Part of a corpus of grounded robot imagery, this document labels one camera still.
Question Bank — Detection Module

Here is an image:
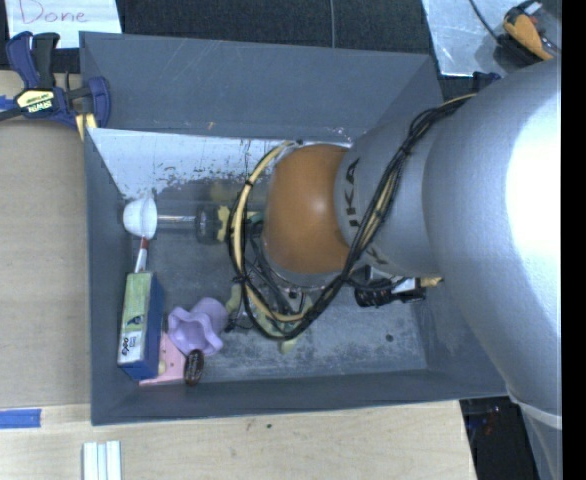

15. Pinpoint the grey metal bin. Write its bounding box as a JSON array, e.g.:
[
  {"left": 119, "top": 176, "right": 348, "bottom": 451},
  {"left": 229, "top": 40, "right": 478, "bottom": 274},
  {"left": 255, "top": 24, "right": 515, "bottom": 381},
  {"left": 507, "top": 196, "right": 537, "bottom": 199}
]
[{"left": 78, "top": 30, "right": 510, "bottom": 427}]

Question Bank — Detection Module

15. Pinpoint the yellow plastic thing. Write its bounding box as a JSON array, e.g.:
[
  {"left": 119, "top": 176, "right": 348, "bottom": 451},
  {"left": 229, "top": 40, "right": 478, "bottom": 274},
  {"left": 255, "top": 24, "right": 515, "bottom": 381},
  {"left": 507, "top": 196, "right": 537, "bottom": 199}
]
[{"left": 210, "top": 181, "right": 236, "bottom": 244}]

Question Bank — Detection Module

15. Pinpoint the blue and green box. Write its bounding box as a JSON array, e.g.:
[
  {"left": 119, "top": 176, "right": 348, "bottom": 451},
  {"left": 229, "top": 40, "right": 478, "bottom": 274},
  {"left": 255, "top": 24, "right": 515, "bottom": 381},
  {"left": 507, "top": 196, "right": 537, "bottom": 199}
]
[{"left": 116, "top": 270, "right": 166, "bottom": 382}]

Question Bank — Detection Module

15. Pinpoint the small brown oval packet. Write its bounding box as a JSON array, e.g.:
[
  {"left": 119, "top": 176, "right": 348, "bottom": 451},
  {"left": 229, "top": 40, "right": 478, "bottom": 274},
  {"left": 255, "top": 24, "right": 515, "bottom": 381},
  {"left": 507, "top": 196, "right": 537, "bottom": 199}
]
[{"left": 183, "top": 348, "right": 206, "bottom": 387}]

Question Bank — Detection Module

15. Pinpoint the pale wood board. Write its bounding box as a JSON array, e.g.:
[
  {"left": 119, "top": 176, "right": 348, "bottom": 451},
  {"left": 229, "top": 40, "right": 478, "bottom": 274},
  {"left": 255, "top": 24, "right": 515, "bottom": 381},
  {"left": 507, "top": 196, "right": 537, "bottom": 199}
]
[{"left": 0, "top": 116, "right": 94, "bottom": 410}]

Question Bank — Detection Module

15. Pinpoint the purple flower-shaped cup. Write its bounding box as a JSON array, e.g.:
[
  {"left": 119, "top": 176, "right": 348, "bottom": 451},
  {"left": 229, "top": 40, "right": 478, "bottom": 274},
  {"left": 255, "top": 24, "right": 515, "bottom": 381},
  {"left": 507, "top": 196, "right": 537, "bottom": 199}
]
[{"left": 166, "top": 296, "right": 230, "bottom": 358}]

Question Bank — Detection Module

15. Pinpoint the pink flat block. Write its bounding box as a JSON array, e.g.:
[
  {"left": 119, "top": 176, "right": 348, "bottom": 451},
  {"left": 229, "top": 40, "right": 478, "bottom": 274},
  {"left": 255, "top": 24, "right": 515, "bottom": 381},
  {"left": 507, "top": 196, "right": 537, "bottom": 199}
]
[{"left": 138, "top": 331, "right": 188, "bottom": 388}]

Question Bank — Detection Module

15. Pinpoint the black cylinder on white bracket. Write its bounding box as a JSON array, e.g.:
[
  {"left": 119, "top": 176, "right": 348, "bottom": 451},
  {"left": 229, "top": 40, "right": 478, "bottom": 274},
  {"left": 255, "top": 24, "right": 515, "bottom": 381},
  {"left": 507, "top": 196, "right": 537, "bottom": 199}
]
[{"left": 354, "top": 276, "right": 445, "bottom": 310}]

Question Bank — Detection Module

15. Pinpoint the red and white marker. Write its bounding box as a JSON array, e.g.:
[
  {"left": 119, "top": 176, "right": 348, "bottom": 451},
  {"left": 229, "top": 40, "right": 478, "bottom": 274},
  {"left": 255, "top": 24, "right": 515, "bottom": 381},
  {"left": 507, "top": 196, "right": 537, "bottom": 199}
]
[{"left": 133, "top": 237, "right": 151, "bottom": 275}]

